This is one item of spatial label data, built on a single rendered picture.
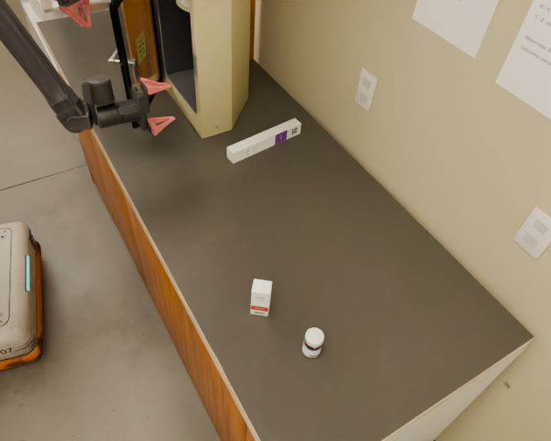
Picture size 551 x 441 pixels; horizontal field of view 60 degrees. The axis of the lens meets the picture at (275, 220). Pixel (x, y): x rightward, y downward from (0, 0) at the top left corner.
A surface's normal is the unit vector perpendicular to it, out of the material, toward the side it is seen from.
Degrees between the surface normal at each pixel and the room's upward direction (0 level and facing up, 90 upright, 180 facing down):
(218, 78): 90
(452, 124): 90
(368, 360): 0
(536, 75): 90
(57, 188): 0
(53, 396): 0
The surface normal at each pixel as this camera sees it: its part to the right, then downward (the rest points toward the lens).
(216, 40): 0.51, 0.66
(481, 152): -0.86, 0.35
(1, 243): 0.07, -0.66
